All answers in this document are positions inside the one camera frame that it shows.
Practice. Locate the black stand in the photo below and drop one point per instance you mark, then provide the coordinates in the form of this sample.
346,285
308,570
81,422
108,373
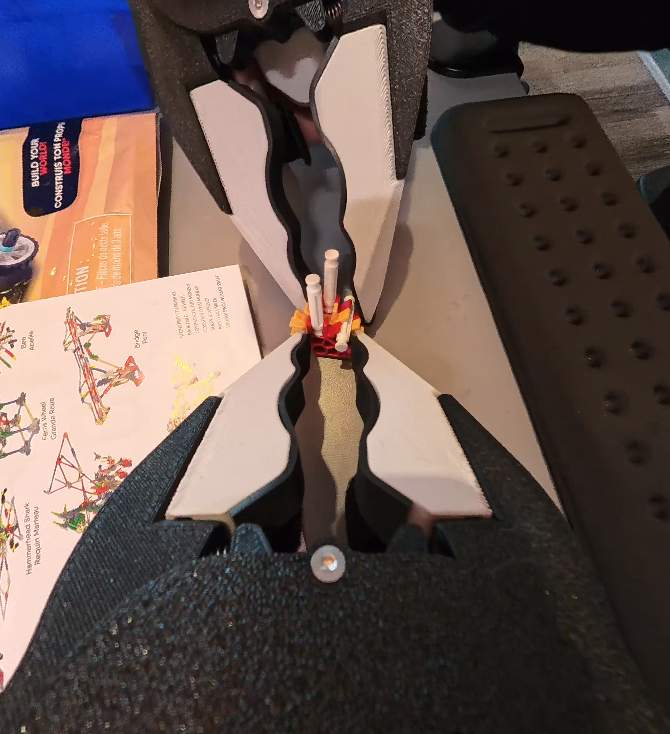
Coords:
472,63

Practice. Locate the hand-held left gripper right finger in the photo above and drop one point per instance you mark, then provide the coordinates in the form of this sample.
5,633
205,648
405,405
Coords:
421,453

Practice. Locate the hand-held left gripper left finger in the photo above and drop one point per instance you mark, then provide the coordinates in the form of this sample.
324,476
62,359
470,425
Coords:
232,453

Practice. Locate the white printed instruction booklet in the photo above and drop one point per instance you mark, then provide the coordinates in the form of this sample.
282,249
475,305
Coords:
111,373

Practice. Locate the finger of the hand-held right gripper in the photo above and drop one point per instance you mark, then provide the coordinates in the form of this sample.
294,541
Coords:
237,149
363,126

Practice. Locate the black dotted mat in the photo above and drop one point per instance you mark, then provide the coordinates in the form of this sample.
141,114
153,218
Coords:
599,344

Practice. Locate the person's right hand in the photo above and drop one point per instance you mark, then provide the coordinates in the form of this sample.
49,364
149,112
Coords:
306,129

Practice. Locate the blue plastic bin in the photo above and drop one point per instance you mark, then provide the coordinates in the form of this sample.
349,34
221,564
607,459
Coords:
54,57

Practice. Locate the orange printed toy box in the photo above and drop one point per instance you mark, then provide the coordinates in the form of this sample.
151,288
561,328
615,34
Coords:
100,218

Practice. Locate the white toy rod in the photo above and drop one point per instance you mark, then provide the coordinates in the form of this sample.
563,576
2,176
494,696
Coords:
313,284
343,341
331,258

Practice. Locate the red yellow connector assembly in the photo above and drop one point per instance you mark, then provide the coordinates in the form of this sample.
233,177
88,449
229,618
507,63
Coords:
298,321

